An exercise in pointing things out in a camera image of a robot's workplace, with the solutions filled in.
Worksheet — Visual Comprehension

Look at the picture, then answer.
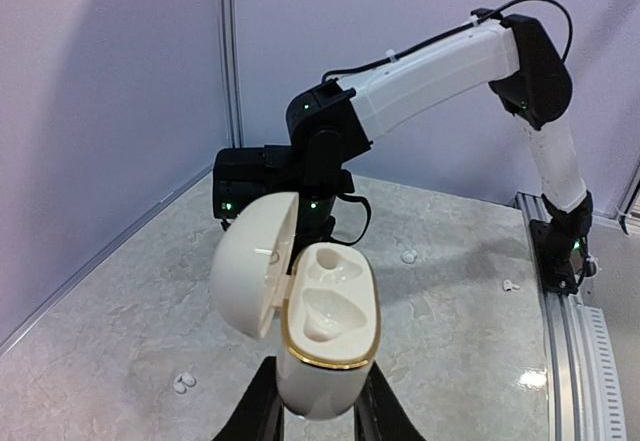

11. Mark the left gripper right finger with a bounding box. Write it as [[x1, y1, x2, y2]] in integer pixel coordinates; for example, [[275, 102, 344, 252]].
[[353, 362, 425, 441]]

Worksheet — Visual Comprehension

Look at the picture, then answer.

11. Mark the white earbud pair centre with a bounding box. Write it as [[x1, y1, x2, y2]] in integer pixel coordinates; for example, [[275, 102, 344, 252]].
[[173, 372, 196, 394]]

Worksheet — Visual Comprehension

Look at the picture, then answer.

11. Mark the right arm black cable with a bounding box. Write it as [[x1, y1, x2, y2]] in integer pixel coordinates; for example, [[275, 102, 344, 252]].
[[322, 0, 574, 80]]

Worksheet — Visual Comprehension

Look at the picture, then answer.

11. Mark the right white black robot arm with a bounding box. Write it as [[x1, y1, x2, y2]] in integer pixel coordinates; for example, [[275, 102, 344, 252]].
[[212, 10, 593, 260]]

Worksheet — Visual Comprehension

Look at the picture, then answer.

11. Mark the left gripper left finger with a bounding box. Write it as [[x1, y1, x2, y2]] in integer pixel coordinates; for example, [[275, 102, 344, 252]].
[[213, 356, 284, 441]]

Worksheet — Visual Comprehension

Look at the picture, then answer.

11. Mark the white stem earbud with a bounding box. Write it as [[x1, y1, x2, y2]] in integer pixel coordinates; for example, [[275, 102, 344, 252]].
[[502, 279, 520, 292]]

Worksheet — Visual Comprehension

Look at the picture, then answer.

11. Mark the white slotted cable duct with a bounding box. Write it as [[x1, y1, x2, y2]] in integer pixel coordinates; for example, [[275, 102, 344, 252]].
[[584, 306, 633, 440]]

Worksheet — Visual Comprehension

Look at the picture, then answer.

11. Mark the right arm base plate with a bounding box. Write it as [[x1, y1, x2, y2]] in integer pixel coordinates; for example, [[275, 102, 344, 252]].
[[529, 220, 597, 296]]

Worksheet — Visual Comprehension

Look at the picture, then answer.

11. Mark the aluminium front rail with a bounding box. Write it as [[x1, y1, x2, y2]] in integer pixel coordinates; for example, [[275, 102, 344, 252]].
[[515, 193, 598, 440]]

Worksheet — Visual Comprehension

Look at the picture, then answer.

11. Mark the white earbud right side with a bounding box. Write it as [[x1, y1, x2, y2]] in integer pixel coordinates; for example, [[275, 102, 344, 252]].
[[401, 250, 417, 264]]

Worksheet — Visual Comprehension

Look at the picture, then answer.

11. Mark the small white case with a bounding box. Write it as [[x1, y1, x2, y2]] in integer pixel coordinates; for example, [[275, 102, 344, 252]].
[[211, 192, 381, 420]]

